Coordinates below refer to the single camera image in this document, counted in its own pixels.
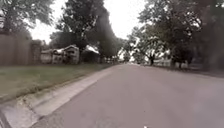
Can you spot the pale concrete kerb strip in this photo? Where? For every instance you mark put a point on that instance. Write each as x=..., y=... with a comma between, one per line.
x=43, y=100

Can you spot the building with white roof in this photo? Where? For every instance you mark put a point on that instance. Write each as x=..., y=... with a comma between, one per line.
x=90, y=55

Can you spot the small pale house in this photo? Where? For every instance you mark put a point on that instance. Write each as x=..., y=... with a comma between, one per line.
x=65, y=55

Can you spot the pale fence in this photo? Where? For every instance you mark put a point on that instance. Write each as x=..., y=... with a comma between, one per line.
x=163, y=62

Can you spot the dark conifer tree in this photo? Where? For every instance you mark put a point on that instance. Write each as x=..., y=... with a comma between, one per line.
x=101, y=35

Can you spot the grey asphalt road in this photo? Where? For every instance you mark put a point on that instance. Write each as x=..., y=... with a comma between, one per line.
x=140, y=96

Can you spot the brown wooden fence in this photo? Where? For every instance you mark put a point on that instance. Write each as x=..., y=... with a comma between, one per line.
x=16, y=50

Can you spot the grass verge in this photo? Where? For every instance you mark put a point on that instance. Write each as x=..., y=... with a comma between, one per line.
x=33, y=78

